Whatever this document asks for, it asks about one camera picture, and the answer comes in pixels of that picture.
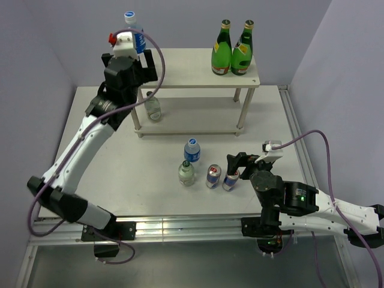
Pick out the red blue energy can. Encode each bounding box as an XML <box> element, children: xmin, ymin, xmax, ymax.
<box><xmin>206</xmin><ymin>164</ymin><xmax>221</xmax><ymax>189</ymax></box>

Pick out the blue label water bottle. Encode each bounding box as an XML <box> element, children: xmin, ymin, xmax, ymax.
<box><xmin>124</xmin><ymin>11</ymin><xmax>146</xmax><ymax>55</ymax></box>
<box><xmin>184</xmin><ymin>138</ymin><xmax>201</xmax><ymax>163</ymax></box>

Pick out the clear green cap bottle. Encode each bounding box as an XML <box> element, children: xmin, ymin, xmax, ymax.
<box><xmin>178</xmin><ymin>160</ymin><xmax>194</xmax><ymax>187</ymax></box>

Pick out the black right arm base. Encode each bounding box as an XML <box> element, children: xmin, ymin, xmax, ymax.
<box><xmin>241</xmin><ymin>217</ymin><xmax>294</xmax><ymax>256</ymax></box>

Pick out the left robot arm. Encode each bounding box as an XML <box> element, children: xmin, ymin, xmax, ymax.
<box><xmin>27</xmin><ymin>49</ymin><xmax>163</xmax><ymax>239</ymax></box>

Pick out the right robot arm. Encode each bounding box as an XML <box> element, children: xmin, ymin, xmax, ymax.
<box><xmin>227</xmin><ymin>151</ymin><xmax>383</xmax><ymax>248</ymax></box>

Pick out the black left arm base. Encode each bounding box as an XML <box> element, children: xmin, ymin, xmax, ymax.
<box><xmin>81</xmin><ymin>221</ymin><xmax>136</xmax><ymax>259</ymax></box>

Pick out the white two-tier shelf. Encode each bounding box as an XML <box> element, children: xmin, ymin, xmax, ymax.
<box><xmin>131</xmin><ymin>48</ymin><xmax>260</xmax><ymax>137</ymax></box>

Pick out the green glass bottle left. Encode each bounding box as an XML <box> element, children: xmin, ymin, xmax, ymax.
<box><xmin>211</xmin><ymin>19</ymin><xmax>232</xmax><ymax>76</ymax></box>

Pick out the green glass bottle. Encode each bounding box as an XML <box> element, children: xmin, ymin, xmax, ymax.
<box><xmin>211</xmin><ymin>19</ymin><xmax>232</xmax><ymax>76</ymax></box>
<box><xmin>231</xmin><ymin>20</ymin><xmax>254</xmax><ymax>76</ymax></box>

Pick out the green glass bottle right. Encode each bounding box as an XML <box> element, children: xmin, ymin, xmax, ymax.
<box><xmin>231</xmin><ymin>20</ymin><xmax>254</xmax><ymax>76</ymax></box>

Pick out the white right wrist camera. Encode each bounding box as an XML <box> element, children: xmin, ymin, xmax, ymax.
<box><xmin>255</xmin><ymin>140</ymin><xmax>283</xmax><ymax>163</ymax></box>

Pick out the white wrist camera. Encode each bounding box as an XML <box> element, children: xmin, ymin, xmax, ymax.
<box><xmin>255</xmin><ymin>140</ymin><xmax>283</xmax><ymax>163</ymax></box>
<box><xmin>109</xmin><ymin>32</ymin><xmax>138</xmax><ymax>60</ymax></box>

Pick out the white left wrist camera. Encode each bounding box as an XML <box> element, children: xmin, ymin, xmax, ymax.
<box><xmin>109</xmin><ymin>32</ymin><xmax>138</xmax><ymax>60</ymax></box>

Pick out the aluminium side rail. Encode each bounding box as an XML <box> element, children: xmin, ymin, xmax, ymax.
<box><xmin>278</xmin><ymin>85</ymin><xmax>319</xmax><ymax>188</ymax></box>

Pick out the aluminium front rail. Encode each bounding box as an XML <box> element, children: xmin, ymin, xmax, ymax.
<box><xmin>28</xmin><ymin>214</ymin><xmax>346</xmax><ymax>246</ymax></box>

